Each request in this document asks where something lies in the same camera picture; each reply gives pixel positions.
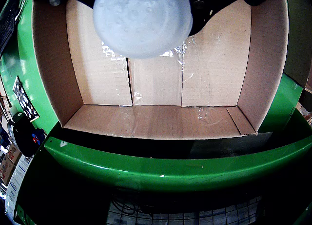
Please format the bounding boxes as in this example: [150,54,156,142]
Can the black handheld barcode scanner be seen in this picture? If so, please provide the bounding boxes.
[7,112,47,159]

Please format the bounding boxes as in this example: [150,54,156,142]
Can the stacked cardboard boxes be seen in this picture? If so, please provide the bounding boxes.
[0,143,21,185]

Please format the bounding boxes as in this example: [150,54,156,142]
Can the black white patterned card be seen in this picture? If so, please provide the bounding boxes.
[12,75,40,123]

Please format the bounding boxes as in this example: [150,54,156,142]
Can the translucent bottle with blue label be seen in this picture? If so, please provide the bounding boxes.
[92,0,194,60]

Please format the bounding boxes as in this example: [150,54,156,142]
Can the shallow cardboard tray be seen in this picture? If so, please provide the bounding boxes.
[32,0,290,141]

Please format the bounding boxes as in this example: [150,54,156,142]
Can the black keyboard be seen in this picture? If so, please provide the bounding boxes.
[0,0,22,55]

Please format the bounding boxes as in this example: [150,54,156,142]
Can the white printed paper sheet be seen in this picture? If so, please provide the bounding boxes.
[4,154,34,216]

